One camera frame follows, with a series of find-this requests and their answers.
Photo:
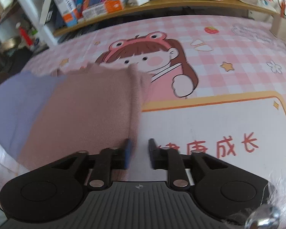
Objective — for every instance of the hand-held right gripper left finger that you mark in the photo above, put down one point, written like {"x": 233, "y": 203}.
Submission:
{"x": 127, "y": 153}

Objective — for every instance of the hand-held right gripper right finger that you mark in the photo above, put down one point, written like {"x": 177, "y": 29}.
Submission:
{"x": 153, "y": 155}

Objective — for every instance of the purple and tan sweater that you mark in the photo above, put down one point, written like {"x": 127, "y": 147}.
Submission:
{"x": 85, "y": 105}

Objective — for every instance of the pink checked printed table mat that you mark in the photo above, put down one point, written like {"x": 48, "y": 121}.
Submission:
{"x": 216, "y": 71}

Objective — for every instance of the round metal clasp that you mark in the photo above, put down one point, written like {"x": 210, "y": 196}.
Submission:
{"x": 264, "y": 216}

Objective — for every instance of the black cloth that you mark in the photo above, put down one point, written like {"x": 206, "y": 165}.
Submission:
{"x": 14, "y": 62}

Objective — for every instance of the flat orange and white box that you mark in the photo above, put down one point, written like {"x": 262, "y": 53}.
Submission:
{"x": 102, "y": 8}

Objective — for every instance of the white charger block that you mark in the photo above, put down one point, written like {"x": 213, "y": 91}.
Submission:
{"x": 139, "y": 0}

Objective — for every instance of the wooden shelf board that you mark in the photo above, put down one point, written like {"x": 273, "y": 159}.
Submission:
{"x": 181, "y": 3}

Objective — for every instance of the tall orange and white box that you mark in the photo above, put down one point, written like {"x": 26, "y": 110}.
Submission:
{"x": 66, "y": 7}

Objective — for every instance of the brass bowl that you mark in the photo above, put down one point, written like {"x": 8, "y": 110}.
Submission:
{"x": 9, "y": 43}

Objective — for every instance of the thick white-edged book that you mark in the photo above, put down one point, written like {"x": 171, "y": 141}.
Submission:
{"x": 47, "y": 4}

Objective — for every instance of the wooden pen holder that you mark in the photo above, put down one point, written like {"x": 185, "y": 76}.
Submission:
{"x": 278, "y": 27}

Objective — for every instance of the white shelf post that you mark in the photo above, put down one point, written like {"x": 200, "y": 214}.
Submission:
{"x": 35, "y": 14}

